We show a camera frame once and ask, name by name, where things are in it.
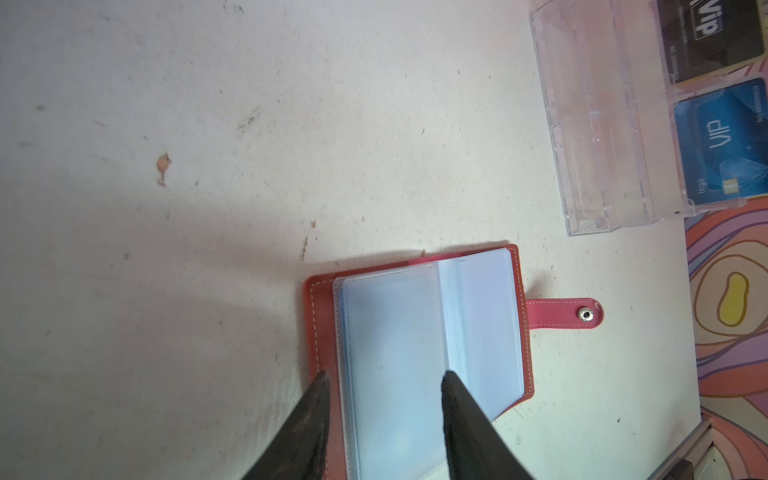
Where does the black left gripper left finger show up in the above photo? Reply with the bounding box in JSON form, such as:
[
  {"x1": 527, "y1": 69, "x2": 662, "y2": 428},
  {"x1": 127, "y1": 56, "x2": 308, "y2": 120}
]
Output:
[{"x1": 242, "y1": 371, "x2": 331, "y2": 480}]

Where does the clear acrylic card stand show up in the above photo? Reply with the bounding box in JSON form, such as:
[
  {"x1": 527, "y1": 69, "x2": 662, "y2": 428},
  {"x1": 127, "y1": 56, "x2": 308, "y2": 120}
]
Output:
[{"x1": 530, "y1": 1, "x2": 767, "y2": 236}]

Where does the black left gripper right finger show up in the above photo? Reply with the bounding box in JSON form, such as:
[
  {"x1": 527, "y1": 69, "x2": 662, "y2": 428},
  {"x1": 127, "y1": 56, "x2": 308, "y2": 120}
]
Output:
[{"x1": 441, "y1": 371, "x2": 532, "y2": 480}]

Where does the red leather card holder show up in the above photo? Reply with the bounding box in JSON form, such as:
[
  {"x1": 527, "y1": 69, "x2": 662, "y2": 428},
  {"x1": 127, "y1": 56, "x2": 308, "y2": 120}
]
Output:
[{"x1": 303, "y1": 245, "x2": 604, "y2": 479}]

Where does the black VIP credit card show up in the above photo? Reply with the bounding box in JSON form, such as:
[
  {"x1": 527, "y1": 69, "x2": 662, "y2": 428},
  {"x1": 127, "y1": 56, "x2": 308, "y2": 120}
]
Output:
[{"x1": 656, "y1": 0, "x2": 766, "y2": 84}]

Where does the blue credit card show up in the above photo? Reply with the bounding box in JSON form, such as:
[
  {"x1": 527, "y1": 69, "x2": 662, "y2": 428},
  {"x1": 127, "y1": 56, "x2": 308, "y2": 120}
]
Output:
[{"x1": 674, "y1": 78, "x2": 767, "y2": 206}]

